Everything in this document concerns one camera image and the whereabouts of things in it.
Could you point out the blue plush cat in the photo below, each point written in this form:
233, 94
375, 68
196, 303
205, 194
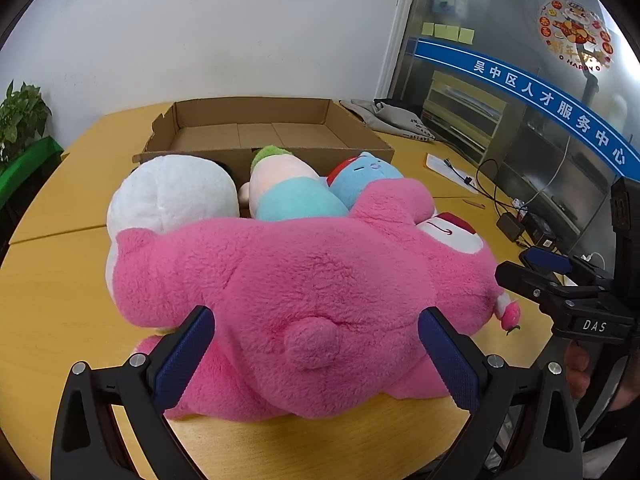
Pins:
370, 175

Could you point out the grey cloth bag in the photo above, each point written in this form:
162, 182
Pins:
395, 120

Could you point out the yellow sticky note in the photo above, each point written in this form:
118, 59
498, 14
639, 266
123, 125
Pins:
428, 29
453, 33
441, 31
466, 35

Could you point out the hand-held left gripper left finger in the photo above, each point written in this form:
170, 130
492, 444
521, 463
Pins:
182, 360

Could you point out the blue window banner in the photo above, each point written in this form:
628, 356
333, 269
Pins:
500, 67

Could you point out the green-haired plush doll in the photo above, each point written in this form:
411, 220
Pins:
295, 200

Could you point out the small wooden stick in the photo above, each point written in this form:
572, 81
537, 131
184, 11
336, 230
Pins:
474, 203

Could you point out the green planter box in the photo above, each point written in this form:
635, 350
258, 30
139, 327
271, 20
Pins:
25, 165

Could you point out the person's right hand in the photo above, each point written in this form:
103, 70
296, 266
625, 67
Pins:
579, 370

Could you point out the white panda plush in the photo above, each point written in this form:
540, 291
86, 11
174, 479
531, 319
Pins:
170, 190

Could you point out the festive round window decal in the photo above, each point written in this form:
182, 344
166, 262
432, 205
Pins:
575, 30

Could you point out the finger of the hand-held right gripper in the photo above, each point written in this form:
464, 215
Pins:
520, 280
547, 261

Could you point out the white paper sheet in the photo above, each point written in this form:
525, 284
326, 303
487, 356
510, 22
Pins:
440, 167

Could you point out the black power adapter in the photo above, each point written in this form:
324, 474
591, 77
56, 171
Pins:
510, 226

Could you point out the green potted plant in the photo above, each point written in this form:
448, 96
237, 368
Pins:
22, 110

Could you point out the cardboard box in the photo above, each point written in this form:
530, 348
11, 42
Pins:
280, 135

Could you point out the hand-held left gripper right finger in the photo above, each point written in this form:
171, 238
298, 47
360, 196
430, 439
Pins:
450, 360

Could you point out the small black device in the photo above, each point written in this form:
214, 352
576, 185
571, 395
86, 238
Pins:
541, 232

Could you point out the metal shelf rack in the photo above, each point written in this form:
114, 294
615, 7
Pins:
465, 110

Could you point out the pink plush bear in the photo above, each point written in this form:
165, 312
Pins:
310, 285

